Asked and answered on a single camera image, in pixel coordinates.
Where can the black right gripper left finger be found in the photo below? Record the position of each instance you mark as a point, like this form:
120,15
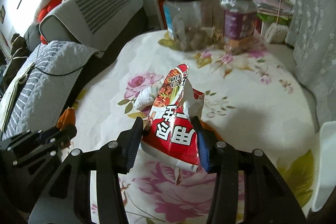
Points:
66,197

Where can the floral tablecloth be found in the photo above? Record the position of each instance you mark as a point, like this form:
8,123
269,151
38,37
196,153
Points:
251,100

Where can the stack of books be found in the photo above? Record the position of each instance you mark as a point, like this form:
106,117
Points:
277,8

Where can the white lace curtain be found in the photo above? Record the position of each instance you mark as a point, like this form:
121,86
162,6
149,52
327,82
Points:
312,33

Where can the white trash bin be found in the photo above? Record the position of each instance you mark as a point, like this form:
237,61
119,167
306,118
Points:
327,162

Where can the purple label plastic jar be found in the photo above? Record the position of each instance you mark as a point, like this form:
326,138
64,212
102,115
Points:
239,18

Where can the red snack bag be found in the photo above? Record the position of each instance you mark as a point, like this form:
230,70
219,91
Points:
169,135

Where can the white printed tissue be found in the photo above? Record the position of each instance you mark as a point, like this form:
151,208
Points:
146,97

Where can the clear jar with nuts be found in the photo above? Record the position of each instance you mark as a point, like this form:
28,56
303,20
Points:
188,24

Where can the grey sofa cushion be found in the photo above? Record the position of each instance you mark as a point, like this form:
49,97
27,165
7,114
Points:
93,23

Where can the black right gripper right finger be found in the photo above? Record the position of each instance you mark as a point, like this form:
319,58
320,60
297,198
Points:
267,197

